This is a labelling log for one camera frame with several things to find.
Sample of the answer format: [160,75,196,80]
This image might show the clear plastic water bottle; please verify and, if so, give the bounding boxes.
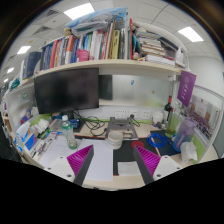
[62,115,77,149]

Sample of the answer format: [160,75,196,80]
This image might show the dark wine bottle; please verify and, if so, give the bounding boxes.
[164,95,172,122]

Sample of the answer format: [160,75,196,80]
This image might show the small white paper note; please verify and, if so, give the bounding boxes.
[118,161,140,176]

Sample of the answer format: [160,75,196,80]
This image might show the black power cables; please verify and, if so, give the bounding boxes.
[72,110,109,138]

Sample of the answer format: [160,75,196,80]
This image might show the blue coiled cable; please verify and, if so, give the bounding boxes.
[146,132,169,149]

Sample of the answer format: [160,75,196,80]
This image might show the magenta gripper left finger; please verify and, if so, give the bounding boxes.
[44,144,95,187]

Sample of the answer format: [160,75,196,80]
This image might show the pink cup on shelf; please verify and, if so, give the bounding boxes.
[76,49,89,62]

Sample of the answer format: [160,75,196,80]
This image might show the white wall shelf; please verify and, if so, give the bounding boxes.
[16,59,182,90]

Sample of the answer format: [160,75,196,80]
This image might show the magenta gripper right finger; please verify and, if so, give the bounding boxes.
[133,145,183,185]

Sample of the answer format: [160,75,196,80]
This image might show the white paper cup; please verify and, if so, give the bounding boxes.
[108,131,123,149]

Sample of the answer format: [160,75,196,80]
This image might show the stack of flat books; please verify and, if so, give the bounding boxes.
[133,28,178,66]

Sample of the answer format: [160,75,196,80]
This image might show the black desk mat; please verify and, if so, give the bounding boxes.
[113,131,177,176]

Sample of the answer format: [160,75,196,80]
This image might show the black computer monitor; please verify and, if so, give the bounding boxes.
[34,68,99,114]

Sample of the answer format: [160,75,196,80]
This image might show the crumpled white tissue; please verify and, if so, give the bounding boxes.
[180,142,198,162]

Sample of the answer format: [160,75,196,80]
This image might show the grey metal laptop stand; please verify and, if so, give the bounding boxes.
[105,117,138,140]

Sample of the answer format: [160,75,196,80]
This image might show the blue tissue box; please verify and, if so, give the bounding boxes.
[15,130,37,152]

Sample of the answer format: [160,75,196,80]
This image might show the purple hanging banner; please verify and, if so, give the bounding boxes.
[177,71,196,106]

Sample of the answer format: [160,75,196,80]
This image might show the row of upright books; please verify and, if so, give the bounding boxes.
[40,17,134,70]

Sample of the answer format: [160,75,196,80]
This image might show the red round coaster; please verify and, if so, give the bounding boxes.
[131,140,144,148]

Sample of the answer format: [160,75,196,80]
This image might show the white paper sheet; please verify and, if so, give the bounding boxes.
[79,139,113,181]

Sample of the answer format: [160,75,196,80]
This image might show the purple water jug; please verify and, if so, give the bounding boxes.
[172,118,196,152]

